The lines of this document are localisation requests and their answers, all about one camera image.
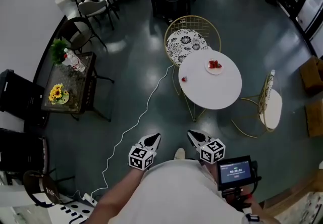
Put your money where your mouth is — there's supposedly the white slotted panel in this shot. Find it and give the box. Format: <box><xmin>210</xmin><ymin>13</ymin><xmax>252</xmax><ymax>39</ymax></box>
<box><xmin>47</xmin><ymin>199</ymin><xmax>99</xmax><ymax>224</ymax></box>

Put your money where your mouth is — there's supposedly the green potted plant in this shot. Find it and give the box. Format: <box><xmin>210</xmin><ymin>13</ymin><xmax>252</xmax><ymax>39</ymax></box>
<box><xmin>49</xmin><ymin>38</ymin><xmax>69</xmax><ymax>65</ymax></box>

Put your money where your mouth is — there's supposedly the sunflower pot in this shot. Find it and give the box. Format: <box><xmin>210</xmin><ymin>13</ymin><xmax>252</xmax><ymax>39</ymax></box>
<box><xmin>48</xmin><ymin>83</ymin><xmax>70</xmax><ymax>105</ymax></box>

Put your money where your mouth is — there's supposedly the black monitor rig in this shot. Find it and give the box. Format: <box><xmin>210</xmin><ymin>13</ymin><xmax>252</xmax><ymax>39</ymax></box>
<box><xmin>217</xmin><ymin>155</ymin><xmax>262</xmax><ymax>212</ymax></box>

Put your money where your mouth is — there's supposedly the person's white shirt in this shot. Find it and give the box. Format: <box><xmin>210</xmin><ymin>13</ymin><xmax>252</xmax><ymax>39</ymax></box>
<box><xmin>108</xmin><ymin>158</ymin><xmax>253</xmax><ymax>224</ymax></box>

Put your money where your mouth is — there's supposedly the white power cable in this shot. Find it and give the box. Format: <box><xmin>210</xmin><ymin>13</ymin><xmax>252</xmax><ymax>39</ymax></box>
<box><xmin>90</xmin><ymin>64</ymin><xmax>175</xmax><ymax>198</ymax></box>

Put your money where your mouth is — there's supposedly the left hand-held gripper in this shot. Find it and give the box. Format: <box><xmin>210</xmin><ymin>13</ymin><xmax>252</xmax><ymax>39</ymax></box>
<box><xmin>128</xmin><ymin>132</ymin><xmax>162</xmax><ymax>171</ymax></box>

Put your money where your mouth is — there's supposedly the gold wire chair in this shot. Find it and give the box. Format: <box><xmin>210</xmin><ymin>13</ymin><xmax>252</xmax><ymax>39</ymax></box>
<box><xmin>231</xmin><ymin>69</ymin><xmax>283</xmax><ymax>139</ymax></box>
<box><xmin>164</xmin><ymin>15</ymin><xmax>222</xmax><ymax>96</ymax></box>

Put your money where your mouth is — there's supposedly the person's white shoe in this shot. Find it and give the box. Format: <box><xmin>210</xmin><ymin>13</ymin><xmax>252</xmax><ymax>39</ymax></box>
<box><xmin>173</xmin><ymin>147</ymin><xmax>186</xmax><ymax>161</ymax></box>

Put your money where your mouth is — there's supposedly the person's left forearm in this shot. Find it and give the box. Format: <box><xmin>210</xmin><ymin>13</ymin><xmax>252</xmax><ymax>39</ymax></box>
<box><xmin>85</xmin><ymin>166</ymin><xmax>149</xmax><ymax>224</ymax></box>

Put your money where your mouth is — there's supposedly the dark glass side table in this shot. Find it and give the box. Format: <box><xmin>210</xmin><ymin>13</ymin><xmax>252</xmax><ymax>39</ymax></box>
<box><xmin>41</xmin><ymin>51</ymin><xmax>116</xmax><ymax>123</ymax></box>

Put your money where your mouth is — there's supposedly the black storage crate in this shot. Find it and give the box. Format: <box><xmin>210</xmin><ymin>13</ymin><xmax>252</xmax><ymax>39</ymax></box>
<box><xmin>0</xmin><ymin>128</ymin><xmax>50</xmax><ymax>176</ymax></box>
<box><xmin>0</xmin><ymin>69</ymin><xmax>50</xmax><ymax>128</ymax></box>

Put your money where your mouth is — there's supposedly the white plate with strawberries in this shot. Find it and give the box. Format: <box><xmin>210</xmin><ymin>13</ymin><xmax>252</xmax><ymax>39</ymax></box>
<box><xmin>204</xmin><ymin>58</ymin><xmax>225</xmax><ymax>76</ymax></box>

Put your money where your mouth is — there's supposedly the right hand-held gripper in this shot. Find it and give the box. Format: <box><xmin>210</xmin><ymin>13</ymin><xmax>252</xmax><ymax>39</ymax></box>
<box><xmin>187</xmin><ymin>130</ymin><xmax>226</xmax><ymax>165</ymax></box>

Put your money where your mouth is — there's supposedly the clear water bottle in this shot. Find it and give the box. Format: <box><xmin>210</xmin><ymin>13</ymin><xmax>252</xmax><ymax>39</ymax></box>
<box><xmin>62</xmin><ymin>53</ymin><xmax>86</xmax><ymax>72</ymax></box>
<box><xmin>63</xmin><ymin>48</ymin><xmax>81</xmax><ymax>67</ymax></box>

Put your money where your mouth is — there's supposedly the floral seat cushion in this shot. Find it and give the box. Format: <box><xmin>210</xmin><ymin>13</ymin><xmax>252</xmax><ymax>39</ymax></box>
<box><xmin>259</xmin><ymin>69</ymin><xmax>283</xmax><ymax>130</ymax></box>
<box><xmin>165</xmin><ymin>28</ymin><xmax>210</xmax><ymax>65</ymax></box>

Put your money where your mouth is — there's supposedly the round white table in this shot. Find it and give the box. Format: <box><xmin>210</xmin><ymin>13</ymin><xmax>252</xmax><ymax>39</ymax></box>
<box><xmin>173</xmin><ymin>49</ymin><xmax>243</xmax><ymax>123</ymax></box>

